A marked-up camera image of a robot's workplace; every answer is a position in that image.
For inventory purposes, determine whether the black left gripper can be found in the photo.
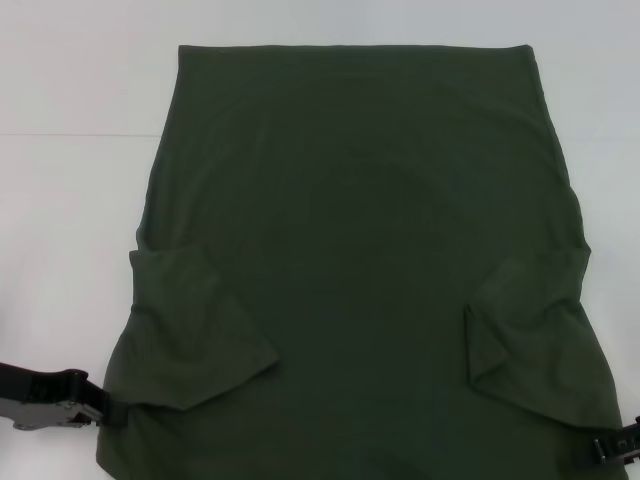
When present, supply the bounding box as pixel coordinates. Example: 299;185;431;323
0;361;129;433

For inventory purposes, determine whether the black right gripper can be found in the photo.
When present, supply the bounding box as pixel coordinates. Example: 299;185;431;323
591;413;640;459

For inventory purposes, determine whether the dark green shirt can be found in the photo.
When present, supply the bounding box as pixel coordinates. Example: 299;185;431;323
97;43;635;480

